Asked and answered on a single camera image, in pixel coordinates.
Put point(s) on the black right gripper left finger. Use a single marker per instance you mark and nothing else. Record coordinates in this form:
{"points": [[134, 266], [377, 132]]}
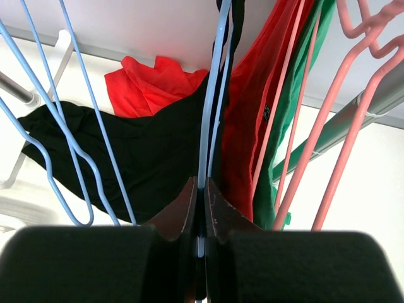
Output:
{"points": [[148, 263]]}

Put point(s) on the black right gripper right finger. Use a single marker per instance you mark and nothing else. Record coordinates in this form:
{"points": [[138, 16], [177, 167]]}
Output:
{"points": [[247, 264]]}

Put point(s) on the light blue wire hanger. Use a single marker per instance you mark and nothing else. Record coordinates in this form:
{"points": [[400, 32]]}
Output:
{"points": [[38, 132]]}

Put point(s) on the black tank top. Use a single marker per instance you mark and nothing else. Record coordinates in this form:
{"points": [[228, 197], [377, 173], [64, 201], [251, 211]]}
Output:
{"points": [[156, 155]]}

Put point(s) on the red tank top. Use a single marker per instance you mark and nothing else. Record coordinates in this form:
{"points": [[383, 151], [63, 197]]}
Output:
{"points": [[251, 91]]}

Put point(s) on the green tank top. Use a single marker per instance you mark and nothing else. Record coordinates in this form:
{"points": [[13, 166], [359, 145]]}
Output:
{"points": [[266, 202]]}

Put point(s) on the red garment on table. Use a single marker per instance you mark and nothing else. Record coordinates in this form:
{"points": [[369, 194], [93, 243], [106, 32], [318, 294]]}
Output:
{"points": [[137, 90]]}

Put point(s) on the white clothes rack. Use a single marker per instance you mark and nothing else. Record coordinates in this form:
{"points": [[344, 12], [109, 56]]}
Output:
{"points": [[388, 96]]}

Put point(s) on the pink wire hanger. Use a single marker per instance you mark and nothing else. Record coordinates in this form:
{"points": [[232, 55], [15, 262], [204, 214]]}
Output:
{"points": [[296, 160]]}

